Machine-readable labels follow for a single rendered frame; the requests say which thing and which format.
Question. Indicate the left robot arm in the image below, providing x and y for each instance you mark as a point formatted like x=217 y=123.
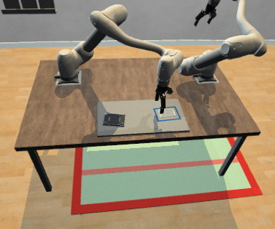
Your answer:
x=237 y=46

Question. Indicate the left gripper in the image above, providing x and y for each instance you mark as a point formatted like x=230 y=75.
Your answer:
x=206 y=11

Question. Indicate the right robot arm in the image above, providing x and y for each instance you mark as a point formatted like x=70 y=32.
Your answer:
x=107 y=22

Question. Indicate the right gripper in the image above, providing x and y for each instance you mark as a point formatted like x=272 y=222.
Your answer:
x=161 y=91

